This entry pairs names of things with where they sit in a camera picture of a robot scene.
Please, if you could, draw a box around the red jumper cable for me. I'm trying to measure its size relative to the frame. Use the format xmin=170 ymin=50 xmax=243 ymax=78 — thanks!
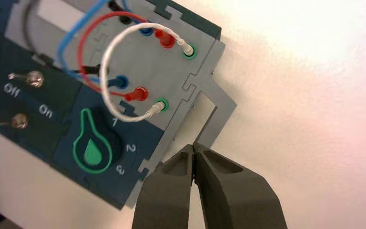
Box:
xmin=76 ymin=11 xmax=176 ymax=103

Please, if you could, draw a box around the blue jumper cable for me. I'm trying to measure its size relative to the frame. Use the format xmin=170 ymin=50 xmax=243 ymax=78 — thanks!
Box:
xmin=56 ymin=0 xmax=154 ymax=89

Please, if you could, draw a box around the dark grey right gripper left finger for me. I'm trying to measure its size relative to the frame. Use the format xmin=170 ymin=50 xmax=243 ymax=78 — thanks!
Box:
xmin=132 ymin=143 xmax=195 ymax=229

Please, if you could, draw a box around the metal toggle switch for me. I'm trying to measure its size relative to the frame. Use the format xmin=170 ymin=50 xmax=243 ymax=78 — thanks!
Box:
xmin=8 ymin=70 xmax=45 ymax=88
xmin=0 ymin=113 xmax=30 ymax=130

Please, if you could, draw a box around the grey and blue switch board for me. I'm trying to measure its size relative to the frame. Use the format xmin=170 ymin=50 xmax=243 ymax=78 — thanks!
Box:
xmin=0 ymin=0 xmax=238 ymax=211

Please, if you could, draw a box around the black and green rotary knob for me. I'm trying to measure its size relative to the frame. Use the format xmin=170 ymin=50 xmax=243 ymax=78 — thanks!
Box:
xmin=72 ymin=107 xmax=123 ymax=175

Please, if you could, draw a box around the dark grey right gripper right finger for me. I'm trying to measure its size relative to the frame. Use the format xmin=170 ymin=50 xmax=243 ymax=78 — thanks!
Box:
xmin=193 ymin=141 xmax=289 ymax=229

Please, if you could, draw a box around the black jumper cable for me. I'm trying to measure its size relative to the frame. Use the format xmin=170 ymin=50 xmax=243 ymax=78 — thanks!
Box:
xmin=23 ymin=0 xmax=132 ymax=76

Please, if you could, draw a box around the white jumper cable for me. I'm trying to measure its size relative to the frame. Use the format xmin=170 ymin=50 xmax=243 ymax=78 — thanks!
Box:
xmin=101 ymin=23 xmax=194 ymax=123

